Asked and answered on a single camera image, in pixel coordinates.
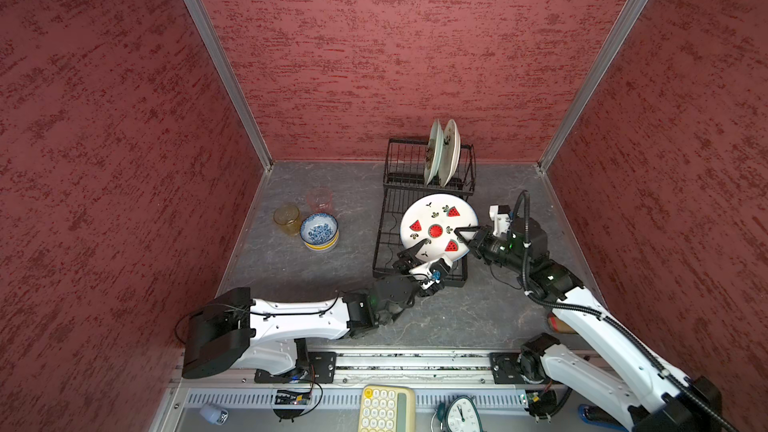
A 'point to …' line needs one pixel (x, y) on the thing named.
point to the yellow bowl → (322, 247)
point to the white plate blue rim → (434, 218)
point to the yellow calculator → (387, 408)
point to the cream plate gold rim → (449, 154)
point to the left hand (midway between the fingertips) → (430, 253)
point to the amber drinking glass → (287, 217)
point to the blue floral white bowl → (319, 228)
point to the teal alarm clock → (462, 414)
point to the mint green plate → (434, 153)
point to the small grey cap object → (214, 414)
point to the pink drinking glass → (320, 200)
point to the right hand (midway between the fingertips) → (452, 237)
